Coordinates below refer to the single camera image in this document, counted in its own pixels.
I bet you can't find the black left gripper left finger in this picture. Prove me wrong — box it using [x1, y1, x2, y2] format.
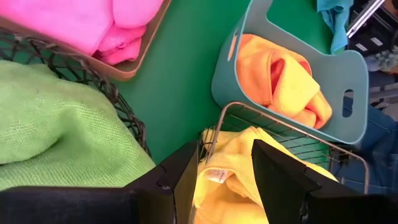
[0, 139, 200, 224]

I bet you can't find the green microfiber towel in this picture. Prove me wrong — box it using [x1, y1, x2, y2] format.
[0, 133, 156, 191]
[0, 60, 139, 166]

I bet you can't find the silver metal bracket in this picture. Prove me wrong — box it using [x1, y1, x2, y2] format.
[346, 0, 386, 39]

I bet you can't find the yellow microfiber towel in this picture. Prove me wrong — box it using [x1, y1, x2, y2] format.
[192, 126, 339, 224]

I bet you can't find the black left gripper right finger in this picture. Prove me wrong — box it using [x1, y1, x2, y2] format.
[251, 139, 398, 224]

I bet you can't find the fuzzy grey duster head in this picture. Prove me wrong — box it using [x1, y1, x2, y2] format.
[363, 46, 398, 75]

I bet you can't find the tan plastic bin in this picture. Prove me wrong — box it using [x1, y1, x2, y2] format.
[0, 0, 172, 82]

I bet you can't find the pink microfiber towel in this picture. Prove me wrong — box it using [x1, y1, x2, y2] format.
[92, 24, 147, 66]
[0, 0, 164, 56]

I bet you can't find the teal plastic basket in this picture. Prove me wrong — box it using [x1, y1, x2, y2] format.
[211, 0, 370, 146]

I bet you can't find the black labelled box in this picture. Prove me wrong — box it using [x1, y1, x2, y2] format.
[348, 18, 398, 57]

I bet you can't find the black round wire basket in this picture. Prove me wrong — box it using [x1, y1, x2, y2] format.
[0, 26, 152, 156]

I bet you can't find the teal microfiber towel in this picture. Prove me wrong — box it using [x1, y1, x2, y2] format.
[316, 0, 354, 55]

